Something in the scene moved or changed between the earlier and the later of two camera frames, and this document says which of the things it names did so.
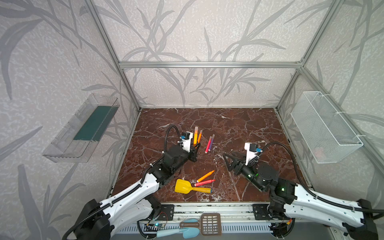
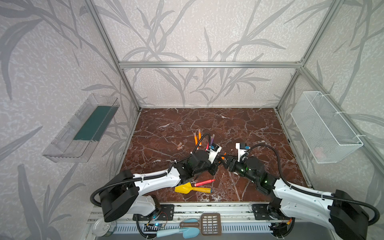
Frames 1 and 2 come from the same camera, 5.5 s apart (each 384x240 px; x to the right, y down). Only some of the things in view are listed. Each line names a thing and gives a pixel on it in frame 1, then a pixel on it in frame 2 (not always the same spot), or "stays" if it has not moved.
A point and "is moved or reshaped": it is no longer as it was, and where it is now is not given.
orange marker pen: [200, 136] stays
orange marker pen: [195, 135] is moved or reshaped
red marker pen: [203, 182] stays
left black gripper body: [192, 151] to [214, 167]
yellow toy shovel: [184, 186] stays
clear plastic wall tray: [73, 143] stays
